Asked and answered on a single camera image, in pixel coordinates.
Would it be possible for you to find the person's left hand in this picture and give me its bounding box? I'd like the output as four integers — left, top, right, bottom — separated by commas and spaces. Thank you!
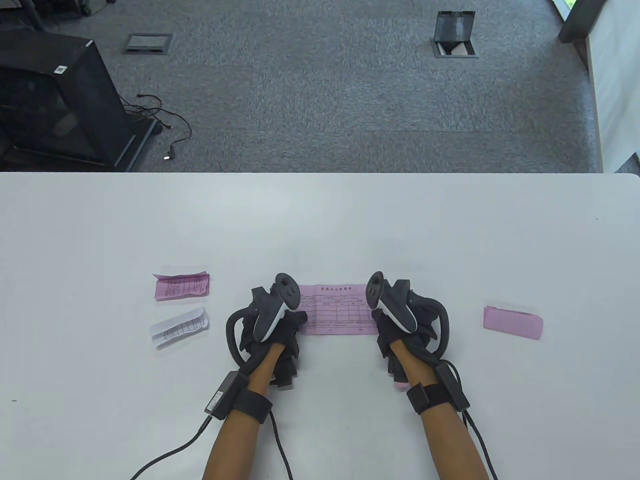
239, 286, 308, 361

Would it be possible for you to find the person's right hand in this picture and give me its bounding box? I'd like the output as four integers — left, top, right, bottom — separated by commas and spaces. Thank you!
371, 294, 442, 359

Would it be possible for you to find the pink paper invoice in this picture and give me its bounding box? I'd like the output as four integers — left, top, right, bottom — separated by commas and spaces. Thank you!
483, 305, 544, 342
296, 282, 379, 337
152, 271, 211, 302

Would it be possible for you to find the white paper invoice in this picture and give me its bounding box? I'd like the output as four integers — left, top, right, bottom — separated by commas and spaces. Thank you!
150, 307, 210, 350

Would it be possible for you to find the person's right forearm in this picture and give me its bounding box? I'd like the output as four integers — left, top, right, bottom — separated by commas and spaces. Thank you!
390, 340, 488, 480

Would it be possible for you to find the person's left forearm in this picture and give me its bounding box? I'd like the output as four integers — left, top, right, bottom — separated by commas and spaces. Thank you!
202, 345, 286, 480

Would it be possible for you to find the black wrist box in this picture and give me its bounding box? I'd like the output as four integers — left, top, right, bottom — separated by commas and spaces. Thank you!
434, 362, 472, 413

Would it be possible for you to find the black labelled power pack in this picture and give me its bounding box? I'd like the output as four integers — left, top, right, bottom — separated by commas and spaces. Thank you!
204, 370, 250, 420

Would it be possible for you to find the open grey floor box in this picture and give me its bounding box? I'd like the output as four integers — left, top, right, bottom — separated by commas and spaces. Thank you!
431, 10, 480, 60

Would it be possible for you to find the white partition panel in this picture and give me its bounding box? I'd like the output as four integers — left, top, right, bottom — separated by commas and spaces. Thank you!
584, 0, 640, 174

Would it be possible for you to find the black cabinet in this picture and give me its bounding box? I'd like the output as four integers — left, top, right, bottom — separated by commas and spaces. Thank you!
0, 30, 157, 172

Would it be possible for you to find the closed grey floor box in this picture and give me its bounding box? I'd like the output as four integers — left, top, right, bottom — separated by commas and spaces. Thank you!
123, 33, 175, 55

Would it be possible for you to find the dark grey pillar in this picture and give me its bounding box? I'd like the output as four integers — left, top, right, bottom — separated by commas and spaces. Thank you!
558, 0, 607, 44

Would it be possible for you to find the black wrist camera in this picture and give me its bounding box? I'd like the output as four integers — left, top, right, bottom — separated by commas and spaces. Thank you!
386, 357, 412, 392
270, 350, 302, 391

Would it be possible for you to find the black wrist strap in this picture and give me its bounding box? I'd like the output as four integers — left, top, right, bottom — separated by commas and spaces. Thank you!
406, 382, 453, 415
231, 387, 274, 426

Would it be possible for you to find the black glove cable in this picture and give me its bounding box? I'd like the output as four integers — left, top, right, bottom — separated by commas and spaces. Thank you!
450, 360, 499, 480
267, 411, 294, 480

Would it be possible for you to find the black power pack cable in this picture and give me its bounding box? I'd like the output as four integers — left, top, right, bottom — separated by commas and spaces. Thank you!
129, 416, 214, 480

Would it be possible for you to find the black floor cable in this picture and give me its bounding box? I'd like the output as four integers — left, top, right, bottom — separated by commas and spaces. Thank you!
120, 93, 193, 162

